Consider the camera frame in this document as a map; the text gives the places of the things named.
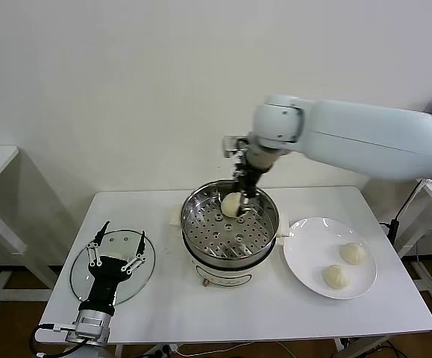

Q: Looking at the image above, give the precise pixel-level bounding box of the white electric cooker base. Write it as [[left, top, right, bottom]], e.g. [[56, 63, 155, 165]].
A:
[[169, 212, 289, 291]]

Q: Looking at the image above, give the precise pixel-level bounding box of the stainless steel steamer basket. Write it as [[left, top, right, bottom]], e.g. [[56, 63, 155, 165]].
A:
[[181, 180, 280, 269]]

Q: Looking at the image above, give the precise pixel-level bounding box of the round glass pot lid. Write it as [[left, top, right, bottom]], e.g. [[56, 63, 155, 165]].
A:
[[69, 229, 156, 306]]

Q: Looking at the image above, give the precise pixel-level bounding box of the white round plate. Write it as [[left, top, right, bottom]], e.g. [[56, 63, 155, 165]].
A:
[[283, 216, 378, 301]]

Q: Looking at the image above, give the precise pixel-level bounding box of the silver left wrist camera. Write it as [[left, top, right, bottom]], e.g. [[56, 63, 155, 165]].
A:
[[65, 315, 111, 343]]

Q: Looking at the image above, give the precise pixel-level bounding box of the white steamed baozi bun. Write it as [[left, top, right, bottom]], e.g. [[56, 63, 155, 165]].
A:
[[221, 192, 243, 218], [322, 264, 351, 290], [339, 242, 368, 266]]

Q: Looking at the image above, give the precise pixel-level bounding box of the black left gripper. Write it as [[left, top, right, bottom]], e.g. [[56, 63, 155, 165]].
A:
[[78, 221, 147, 312]]

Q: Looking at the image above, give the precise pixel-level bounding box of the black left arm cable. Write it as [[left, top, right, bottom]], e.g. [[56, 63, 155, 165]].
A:
[[32, 323, 78, 355]]

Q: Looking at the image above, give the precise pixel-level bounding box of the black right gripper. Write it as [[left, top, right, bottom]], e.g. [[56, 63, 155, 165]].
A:
[[231, 163, 262, 216]]

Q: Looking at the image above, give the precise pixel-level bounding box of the black laptop power cable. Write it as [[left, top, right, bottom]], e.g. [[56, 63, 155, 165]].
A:
[[378, 178, 432, 242]]

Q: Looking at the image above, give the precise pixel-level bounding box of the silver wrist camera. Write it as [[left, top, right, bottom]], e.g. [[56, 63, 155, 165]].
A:
[[65, 315, 111, 343], [221, 136, 250, 160]]

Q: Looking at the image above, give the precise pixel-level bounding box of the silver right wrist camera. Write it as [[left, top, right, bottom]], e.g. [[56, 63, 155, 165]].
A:
[[221, 136, 250, 160]]

